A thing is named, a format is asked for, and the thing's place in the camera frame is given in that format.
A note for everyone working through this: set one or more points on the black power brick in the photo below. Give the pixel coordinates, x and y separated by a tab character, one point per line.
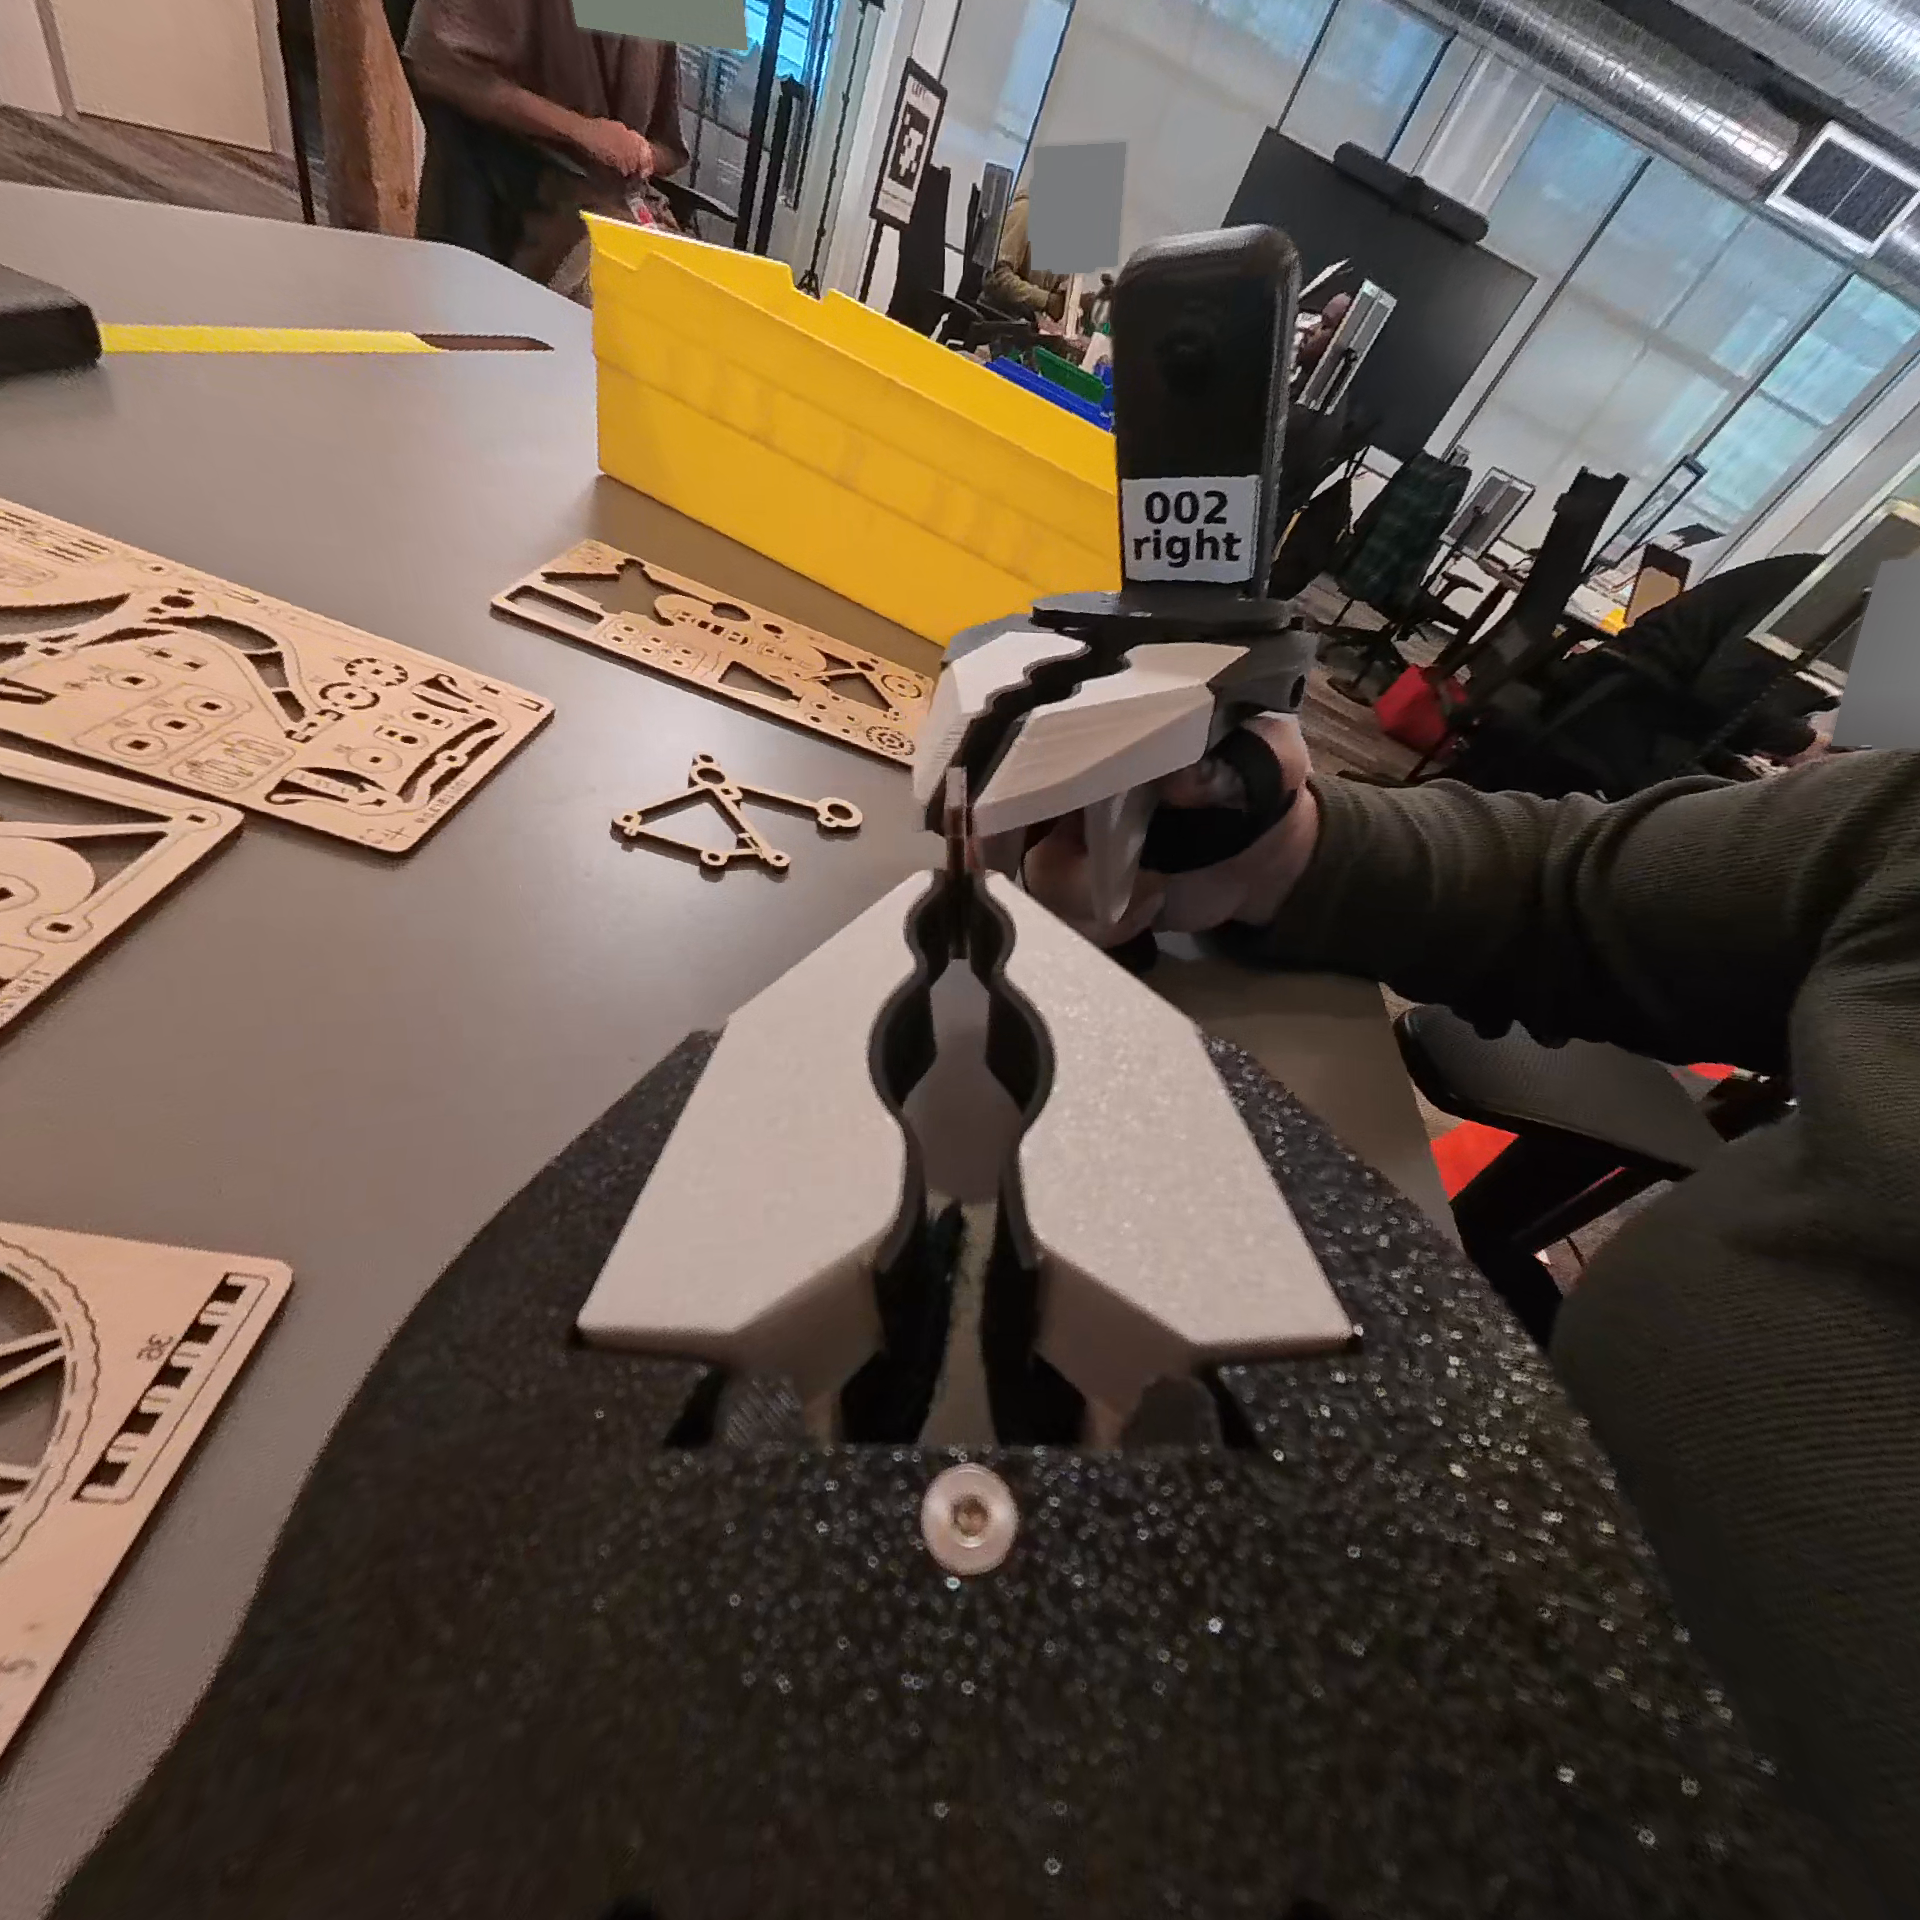
39	324

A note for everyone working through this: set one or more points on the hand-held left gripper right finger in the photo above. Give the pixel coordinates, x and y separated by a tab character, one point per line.
1186	1199

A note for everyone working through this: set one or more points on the black office chair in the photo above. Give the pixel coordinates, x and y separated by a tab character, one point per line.
1681	676
1576	568

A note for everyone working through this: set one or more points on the person's right hand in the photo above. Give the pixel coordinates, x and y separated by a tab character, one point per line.
1300	826

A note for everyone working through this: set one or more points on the yellow storage bin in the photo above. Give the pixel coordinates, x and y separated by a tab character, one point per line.
840	436

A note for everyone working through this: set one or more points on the black chair armrest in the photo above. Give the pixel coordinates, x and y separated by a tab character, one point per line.
1563	1078

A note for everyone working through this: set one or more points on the wooden support post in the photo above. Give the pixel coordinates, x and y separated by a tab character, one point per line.
365	113

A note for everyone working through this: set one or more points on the small oblong wooden part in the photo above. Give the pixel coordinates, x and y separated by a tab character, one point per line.
964	883

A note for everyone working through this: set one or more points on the wooden bicycle frame part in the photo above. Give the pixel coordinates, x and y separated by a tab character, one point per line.
710	783

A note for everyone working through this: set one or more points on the narrow wooden parts sheet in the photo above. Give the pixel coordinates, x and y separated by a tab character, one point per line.
548	595

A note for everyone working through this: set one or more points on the wooden sheet with round holes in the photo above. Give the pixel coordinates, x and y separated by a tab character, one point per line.
78	595

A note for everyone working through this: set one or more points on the wooden sheet with curved cutouts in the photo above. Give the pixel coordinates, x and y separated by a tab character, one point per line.
195	832

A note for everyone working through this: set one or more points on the silver ventilation duct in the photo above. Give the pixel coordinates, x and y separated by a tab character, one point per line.
1651	89

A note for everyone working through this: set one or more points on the blue storage bin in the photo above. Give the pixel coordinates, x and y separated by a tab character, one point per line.
1052	394

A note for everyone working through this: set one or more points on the black framed sign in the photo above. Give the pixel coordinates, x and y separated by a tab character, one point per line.
908	142

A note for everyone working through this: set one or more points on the black wall screen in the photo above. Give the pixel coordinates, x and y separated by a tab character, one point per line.
1439	317

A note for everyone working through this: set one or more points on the wooden wheel parts sheet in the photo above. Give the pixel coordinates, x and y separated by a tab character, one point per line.
151	1349

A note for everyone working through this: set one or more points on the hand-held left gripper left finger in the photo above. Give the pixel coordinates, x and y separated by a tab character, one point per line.
766	1187

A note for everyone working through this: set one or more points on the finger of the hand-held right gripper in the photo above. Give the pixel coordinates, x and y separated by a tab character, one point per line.
1123	728
960	705

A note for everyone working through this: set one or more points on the red bag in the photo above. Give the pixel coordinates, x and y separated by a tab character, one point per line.
1417	710

